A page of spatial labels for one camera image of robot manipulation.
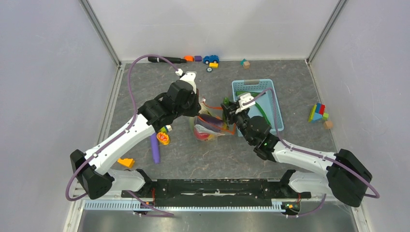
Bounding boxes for black microphone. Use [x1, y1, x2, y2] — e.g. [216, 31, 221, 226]
[147, 56, 187, 64]

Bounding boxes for blue toy car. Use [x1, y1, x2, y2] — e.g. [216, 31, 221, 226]
[203, 55, 220, 64]

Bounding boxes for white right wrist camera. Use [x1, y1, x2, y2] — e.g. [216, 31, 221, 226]
[235, 92, 256, 114]

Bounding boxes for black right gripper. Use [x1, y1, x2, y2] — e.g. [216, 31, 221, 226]
[221, 100, 254, 145]

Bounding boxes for purple toy block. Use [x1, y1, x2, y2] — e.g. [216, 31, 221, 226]
[194, 56, 203, 62]

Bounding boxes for light blue plastic basket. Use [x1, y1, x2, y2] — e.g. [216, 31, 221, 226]
[232, 79, 284, 135]

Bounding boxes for colourful block stack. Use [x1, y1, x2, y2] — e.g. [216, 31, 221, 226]
[308, 102, 329, 122]

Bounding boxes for yellow cheese wedge toy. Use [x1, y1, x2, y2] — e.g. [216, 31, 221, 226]
[117, 158, 135, 169]

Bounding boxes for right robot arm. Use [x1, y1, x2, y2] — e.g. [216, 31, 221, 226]
[221, 101, 372, 207]

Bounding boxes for orange toy piece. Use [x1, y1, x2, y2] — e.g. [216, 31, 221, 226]
[183, 56, 195, 62]

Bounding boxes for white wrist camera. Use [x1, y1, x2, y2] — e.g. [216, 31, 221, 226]
[235, 92, 256, 114]
[175, 69, 197, 93]

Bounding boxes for purple toy stick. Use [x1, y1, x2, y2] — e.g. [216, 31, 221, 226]
[150, 133, 161, 164]

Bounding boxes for green cucumber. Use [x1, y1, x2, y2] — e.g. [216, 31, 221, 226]
[222, 97, 230, 107]

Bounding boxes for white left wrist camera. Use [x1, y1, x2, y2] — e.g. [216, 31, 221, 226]
[175, 69, 197, 93]

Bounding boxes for yellow red toy disc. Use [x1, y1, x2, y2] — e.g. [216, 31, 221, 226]
[156, 132, 170, 145]

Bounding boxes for teal and tan blocks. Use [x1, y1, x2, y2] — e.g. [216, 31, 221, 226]
[241, 59, 250, 69]

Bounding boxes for tan wooden cube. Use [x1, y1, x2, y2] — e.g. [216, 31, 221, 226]
[323, 120, 334, 130]

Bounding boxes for green blue white block stack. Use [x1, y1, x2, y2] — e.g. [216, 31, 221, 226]
[160, 125, 172, 133]

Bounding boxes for purple eggplant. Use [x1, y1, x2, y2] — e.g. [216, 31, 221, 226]
[199, 114, 224, 127]

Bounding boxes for clear zip top bag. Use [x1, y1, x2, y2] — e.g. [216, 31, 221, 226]
[189, 98, 236, 142]

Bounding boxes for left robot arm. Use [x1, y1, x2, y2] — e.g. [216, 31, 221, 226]
[70, 78, 200, 200]

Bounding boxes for red apple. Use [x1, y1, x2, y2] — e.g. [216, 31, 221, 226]
[193, 129, 214, 141]

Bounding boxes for yellow toy block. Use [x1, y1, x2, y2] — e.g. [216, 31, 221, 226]
[209, 63, 219, 69]

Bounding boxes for green chili pepper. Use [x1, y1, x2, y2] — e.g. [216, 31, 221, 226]
[235, 91, 271, 125]

